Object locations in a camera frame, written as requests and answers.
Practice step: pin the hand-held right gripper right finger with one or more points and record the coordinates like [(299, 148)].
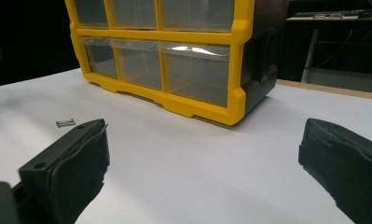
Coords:
[(348, 165)]

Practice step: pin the yellow black organizer cabinet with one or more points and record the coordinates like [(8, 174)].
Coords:
[(174, 36)]

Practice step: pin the background desk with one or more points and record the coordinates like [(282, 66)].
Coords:
[(336, 19)]

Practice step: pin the small metal screw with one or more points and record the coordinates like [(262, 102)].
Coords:
[(65, 125), (66, 121)]

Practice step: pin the grey metal frame stand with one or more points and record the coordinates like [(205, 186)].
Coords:
[(310, 56)]

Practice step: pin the dark keyboard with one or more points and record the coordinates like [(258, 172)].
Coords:
[(326, 13)]

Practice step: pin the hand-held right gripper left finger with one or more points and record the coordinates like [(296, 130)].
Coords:
[(71, 168)]

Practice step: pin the dark computer mouse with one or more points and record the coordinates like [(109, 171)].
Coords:
[(367, 13)]

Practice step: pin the grid of clear drawers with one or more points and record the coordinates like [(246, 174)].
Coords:
[(196, 77)]

